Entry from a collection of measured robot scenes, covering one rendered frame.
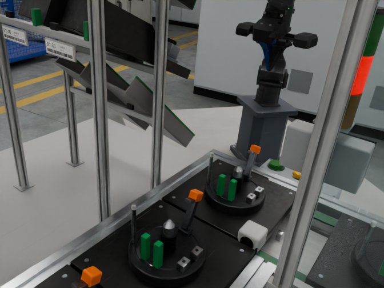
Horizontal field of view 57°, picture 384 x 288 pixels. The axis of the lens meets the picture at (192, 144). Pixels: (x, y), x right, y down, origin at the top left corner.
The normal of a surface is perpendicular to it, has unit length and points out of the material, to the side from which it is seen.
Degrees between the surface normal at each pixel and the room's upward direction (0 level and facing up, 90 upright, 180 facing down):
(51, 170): 0
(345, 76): 90
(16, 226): 0
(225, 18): 90
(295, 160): 90
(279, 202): 0
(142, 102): 90
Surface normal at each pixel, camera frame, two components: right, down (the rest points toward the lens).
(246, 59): -0.44, 0.39
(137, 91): 0.70, 0.38
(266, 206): 0.08, -0.88
